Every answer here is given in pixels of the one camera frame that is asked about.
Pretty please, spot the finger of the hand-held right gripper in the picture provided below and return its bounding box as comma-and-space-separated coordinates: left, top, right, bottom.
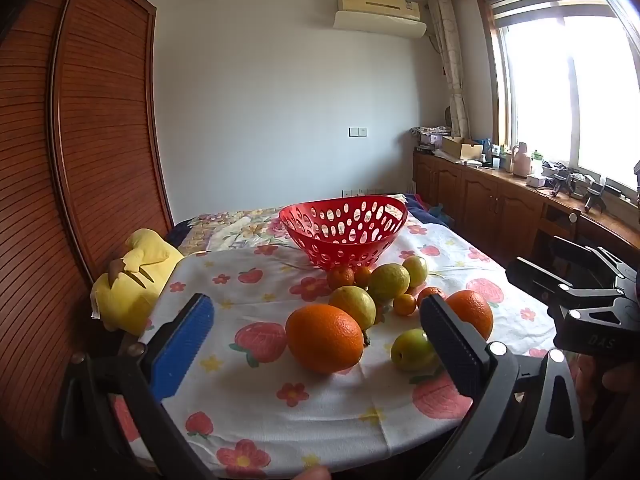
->
550, 236, 640, 306
506, 257, 626, 307

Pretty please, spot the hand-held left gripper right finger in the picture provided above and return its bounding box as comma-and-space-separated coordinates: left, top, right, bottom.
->
415, 294, 587, 480

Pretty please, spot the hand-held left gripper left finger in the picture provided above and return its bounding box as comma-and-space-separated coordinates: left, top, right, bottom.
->
60, 292, 221, 480

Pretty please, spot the large orange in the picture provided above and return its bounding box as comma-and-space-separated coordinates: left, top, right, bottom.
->
285, 304, 365, 375
444, 290, 494, 341

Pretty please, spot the yellow-green lemon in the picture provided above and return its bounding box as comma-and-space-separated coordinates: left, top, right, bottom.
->
328, 285, 377, 332
368, 263, 411, 305

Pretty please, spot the red perforated plastic basket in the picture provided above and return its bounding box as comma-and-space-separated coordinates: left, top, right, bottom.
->
278, 195, 409, 272

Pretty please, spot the person's right hand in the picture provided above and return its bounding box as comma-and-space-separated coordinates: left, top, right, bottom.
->
602, 359, 640, 392

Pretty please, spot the yellow plush toy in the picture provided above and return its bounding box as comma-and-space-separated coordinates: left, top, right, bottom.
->
90, 228, 185, 336

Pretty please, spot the brown wooden cabinet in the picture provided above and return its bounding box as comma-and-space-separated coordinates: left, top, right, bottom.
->
412, 150, 640, 281

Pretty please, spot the white strawberry print cloth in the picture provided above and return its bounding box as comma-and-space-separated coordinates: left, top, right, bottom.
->
112, 210, 566, 478

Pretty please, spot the white kettle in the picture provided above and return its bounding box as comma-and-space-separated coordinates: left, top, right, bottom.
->
511, 142, 533, 178

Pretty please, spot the floral blanket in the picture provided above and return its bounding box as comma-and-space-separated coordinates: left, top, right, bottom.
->
167, 193, 456, 257

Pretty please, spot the black desktop item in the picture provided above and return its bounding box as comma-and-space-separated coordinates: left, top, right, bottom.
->
481, 139, 502, 169

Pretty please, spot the open cardboard box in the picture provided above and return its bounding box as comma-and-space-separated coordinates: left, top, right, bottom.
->
441, 135, 484, 162

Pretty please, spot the wooden framed window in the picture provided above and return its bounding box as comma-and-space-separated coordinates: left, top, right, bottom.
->
475, 0, 640, 196

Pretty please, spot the pile of folded cloths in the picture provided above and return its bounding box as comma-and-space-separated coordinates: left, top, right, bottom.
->
411, 125, 453, 147

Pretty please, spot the brown slatted wooden wardrobe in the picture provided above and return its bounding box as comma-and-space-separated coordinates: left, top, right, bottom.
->
0, 0, 176, 480

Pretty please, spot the patterned white curtain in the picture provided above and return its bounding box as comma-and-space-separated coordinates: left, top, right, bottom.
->
427, 0, 471, 138

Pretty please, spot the wall air conditioner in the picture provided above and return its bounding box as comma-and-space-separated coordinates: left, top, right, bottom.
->
333, 0, 427, 38

